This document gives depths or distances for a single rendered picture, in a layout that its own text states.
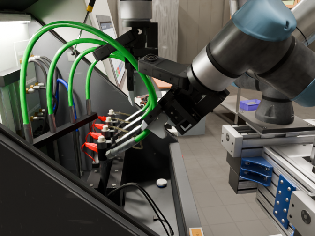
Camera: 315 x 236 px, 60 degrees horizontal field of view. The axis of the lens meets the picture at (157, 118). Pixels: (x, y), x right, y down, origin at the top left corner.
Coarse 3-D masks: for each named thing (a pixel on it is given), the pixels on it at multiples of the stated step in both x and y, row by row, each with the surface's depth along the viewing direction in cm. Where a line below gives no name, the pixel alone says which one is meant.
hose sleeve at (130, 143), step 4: (128, 140) 64; (132, 140) 64; (124, 144) 65; (128, 144) 64; (132, 144) 64; (116, 148) 66; (120, 148) 65; (124, 148) 65; (112, 152) 67; (116, 152) 66; (120, 152) 66
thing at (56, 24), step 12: (48, 24) 61; (60, 24) 60; (72, 24) 59; (84, 24) 59; (36, 36) 64; (108, 36) 58; (120, 48) 57; (24, 60) 67; (132, 60) 57; (24, 72) 69; (24, 84) 70; (24, 96) 71; (156, 96) 59; (24, 108) 72; (24, 120) 74; (144, 132) 62
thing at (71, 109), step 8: (80, 56) 84; (120, 56) 85; (72, 72) 86; (72, 80) 87; (72, 88) 88; (72, 96) 89; (72, 104) 89; (72, 112) 90; (72, 120) 91; (136, 120) 92; (128, 128) 93
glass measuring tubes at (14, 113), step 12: (0, 72) 75; (12, 72) 75; (0, 84) 71; (12, 84) 77; (0, 96) 74; (12, 96) 77; (0, 108) 74; (12, 108) 78; (0, 120) 75; (12, 120) 76
